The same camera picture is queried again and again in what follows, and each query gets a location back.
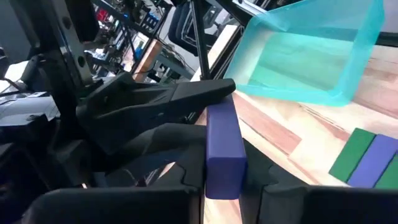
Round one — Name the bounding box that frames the black office chair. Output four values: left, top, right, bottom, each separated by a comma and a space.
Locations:
167, 0, 218, 57

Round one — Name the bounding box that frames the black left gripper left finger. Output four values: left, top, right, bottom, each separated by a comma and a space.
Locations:
23, 144, 206, 224

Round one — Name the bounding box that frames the teal plastic bin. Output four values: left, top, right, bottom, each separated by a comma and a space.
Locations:
223, 0, 386, 107

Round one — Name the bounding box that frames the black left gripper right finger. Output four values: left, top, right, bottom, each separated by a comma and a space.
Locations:
242, 139, 398, 224

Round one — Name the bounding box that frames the green wooden block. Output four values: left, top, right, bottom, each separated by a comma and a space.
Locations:
374, 154, 398, 190
328, 127, 377, 184

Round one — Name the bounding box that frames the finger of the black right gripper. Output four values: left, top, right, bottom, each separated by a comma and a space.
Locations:
92, 123, 208, 175
76, 72, 237, 156

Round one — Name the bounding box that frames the purple wooden block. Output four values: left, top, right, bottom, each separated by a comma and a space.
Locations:
346, 133, 398, 189
205, 95, 248, 200

